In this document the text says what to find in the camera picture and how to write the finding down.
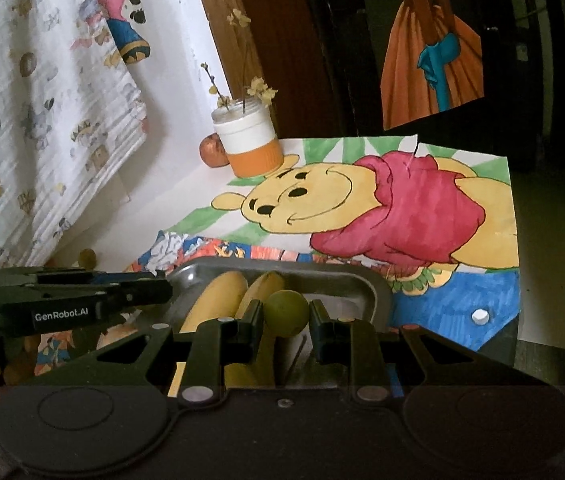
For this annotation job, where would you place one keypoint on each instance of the wooden door frame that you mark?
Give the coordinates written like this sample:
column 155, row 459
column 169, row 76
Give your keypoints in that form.
column 262, row 35

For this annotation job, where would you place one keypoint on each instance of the wall poster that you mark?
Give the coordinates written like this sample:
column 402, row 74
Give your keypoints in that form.
column 427, row 40

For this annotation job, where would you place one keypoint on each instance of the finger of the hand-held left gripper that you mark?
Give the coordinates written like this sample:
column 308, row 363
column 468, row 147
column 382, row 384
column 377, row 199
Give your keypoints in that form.
column 127, row 294
column 67, row 278

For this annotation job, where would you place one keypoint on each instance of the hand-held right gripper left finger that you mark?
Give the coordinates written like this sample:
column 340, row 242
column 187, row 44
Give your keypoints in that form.
column 255, row 322

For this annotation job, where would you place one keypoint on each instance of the yellow banana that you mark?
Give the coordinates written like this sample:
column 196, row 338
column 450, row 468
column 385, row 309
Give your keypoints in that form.
column 262, row 287
column 212, row 300

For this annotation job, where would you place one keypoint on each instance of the metal tray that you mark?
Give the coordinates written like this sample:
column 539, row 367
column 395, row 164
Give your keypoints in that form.
column 362, row 285

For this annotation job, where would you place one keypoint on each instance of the white jar with orange base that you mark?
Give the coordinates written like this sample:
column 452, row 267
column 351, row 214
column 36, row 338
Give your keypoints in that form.
column 250, row 145

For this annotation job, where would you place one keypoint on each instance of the small white cap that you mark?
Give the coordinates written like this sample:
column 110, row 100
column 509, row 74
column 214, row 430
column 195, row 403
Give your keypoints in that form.
column 479, row 316

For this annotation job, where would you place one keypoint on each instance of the red apple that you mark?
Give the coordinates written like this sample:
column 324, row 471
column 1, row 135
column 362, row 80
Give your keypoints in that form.
column 212, row 151

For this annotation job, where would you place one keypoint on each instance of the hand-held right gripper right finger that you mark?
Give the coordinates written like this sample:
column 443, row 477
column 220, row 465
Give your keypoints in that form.
column 318, row 327

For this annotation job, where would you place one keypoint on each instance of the yellow bear drawing sheet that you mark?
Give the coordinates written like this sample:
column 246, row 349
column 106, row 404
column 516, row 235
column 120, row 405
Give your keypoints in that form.
column 412, row 210

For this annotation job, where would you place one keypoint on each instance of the white printed blanket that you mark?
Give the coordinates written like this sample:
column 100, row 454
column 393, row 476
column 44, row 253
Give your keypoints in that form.
column 37, row 110

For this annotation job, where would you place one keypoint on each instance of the dried yellow flower sprigs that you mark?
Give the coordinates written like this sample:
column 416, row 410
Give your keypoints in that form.
column 257, row 87

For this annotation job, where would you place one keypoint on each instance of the small brown round fruit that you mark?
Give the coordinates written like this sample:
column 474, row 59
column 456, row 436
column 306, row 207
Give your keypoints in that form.
column 18, row 369

